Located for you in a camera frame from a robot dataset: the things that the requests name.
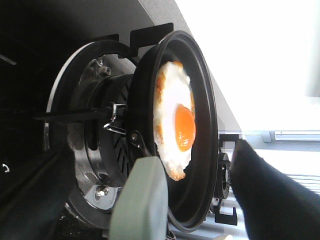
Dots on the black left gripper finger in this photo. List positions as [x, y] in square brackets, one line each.
[274, 206]

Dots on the fried egg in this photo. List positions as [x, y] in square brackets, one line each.
[174, 125]

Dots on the black frying pan green handle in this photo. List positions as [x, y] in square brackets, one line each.
[189, 199]

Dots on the black left gas burner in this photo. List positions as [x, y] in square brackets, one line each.
[124, 133]

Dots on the black glass gas hob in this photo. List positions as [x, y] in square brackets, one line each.
[36, 38]

